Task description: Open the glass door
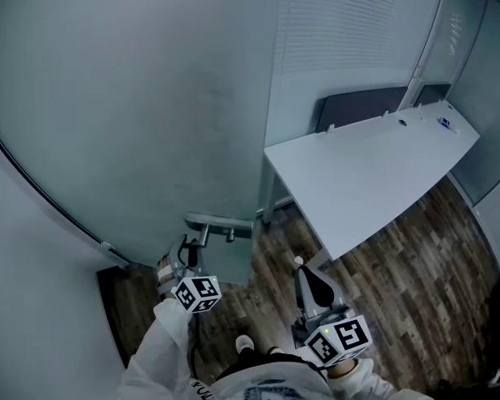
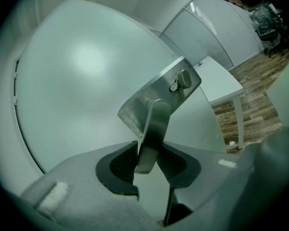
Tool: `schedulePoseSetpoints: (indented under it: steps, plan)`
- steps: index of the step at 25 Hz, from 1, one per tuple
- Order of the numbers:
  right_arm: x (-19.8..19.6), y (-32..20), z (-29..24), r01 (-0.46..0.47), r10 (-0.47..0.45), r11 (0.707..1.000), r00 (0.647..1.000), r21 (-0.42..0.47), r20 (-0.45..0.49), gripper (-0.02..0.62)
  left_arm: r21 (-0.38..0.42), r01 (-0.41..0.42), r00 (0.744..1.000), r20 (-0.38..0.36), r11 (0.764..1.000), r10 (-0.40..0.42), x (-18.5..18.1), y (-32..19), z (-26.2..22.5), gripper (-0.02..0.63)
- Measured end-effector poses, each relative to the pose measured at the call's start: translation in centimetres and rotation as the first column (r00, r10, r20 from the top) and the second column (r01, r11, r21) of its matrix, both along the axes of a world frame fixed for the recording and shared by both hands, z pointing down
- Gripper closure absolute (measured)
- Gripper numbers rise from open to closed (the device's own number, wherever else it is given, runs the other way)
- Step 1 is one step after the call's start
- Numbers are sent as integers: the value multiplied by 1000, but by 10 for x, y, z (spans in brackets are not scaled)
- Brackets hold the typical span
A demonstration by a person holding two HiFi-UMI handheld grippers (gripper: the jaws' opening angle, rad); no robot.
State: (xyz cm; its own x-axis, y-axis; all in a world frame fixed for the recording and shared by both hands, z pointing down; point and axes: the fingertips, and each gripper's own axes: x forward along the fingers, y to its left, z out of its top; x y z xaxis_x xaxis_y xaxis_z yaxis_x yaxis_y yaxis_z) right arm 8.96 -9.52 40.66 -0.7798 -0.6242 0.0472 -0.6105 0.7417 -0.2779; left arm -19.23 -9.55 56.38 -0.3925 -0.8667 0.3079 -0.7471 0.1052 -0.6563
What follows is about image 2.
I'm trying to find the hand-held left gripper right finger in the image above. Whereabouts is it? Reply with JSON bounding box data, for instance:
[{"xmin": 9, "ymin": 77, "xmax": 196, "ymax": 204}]
[{"xmin": 156, "ymin": 141, "xmax": 254, "ymax": 227}]

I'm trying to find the metal door lock plate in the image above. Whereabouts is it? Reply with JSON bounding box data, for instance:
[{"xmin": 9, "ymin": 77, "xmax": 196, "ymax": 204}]
[{"xmin": 117, "ymin": 56, "xmax": 202, "ymax": 139}]

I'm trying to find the metal thumb-turn knob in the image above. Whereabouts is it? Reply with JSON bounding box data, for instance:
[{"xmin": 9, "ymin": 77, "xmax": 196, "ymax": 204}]
[{"xmin": 169, "ymin": 69, "xmax": 192, "ymax": 93}]

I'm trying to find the plastic-wrapped black office chair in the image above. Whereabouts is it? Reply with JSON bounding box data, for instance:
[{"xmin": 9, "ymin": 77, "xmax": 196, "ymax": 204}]
[{"xmin": 249, "ymin": 4, "xmax": 289, "ymax": 58}]

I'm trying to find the person's right hand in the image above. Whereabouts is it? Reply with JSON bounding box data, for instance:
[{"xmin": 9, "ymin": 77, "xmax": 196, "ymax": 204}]
[{"xmin": 225, "ymin": 0, "xmax": 249, "ymax": 10}]

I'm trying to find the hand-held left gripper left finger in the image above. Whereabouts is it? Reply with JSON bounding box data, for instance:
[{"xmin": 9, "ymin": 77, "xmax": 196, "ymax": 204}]
[{"xmin": 21, "ymin": 140, "xmax": 160, "ymax": 231}]

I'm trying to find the frosted glass door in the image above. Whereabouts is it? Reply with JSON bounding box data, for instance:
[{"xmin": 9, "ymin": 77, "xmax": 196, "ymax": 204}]
[{"xmin": 13, "ymin": 0, "xmax": 228, "ymax": 176}]

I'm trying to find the white table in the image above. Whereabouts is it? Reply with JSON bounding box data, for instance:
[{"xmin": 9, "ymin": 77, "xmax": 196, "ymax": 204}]
[{"xmin": 192, "ymin": 55, "xmax": 245, "ymax": 151}]

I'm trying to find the metal door handle lever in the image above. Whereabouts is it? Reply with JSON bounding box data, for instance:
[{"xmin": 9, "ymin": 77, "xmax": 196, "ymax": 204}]
[{"xmin": 134, "ymin": 99, "xmax": 172, "ymax": 175}]

